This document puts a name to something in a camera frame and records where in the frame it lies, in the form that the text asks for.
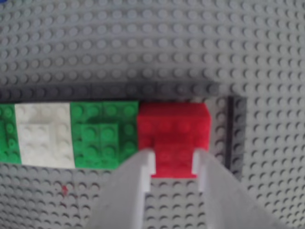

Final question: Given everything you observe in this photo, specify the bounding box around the white Lego cube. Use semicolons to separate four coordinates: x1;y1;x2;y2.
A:
14;103;76;169

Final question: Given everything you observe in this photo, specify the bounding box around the green Lego cube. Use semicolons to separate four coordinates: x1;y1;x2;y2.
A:
70;101;140;171
0;104;22;164

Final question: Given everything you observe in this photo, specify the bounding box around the dark grey Lego wall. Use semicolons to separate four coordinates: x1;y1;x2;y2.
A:
214;95;248;177
0;82;221;101

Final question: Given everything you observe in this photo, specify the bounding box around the grey Lego baseplate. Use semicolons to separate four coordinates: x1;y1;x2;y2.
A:
0;0;305;229

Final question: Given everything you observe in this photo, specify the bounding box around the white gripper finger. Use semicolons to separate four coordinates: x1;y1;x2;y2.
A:
89;148;157;229
192;148;288;229

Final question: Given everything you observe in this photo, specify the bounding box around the red Lego cube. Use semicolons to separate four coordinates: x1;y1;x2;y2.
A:
136;102;213;179

